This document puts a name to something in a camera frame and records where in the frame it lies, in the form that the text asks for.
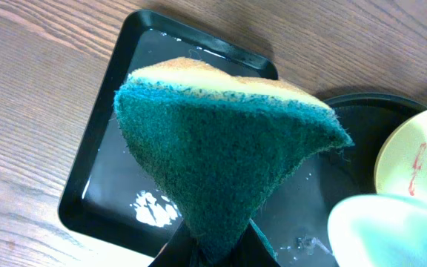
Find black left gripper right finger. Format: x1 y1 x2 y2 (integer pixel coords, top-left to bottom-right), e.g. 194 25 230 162
231 220 279 267

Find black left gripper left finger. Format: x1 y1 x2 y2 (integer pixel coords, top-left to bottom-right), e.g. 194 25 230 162
149 222 199 267

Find green yellow sponge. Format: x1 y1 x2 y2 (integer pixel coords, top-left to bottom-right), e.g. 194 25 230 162
113 57 353 264

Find light green plate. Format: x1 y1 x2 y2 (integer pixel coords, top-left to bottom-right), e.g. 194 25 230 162
328 195 427 267

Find rectangular black tray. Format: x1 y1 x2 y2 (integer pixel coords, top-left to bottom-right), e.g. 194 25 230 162
59 10 279 256

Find round black tray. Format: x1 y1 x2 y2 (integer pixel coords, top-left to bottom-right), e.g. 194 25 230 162
319 93 427 200

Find yellow plate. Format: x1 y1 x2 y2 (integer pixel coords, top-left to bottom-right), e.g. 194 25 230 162
374 110 427 202

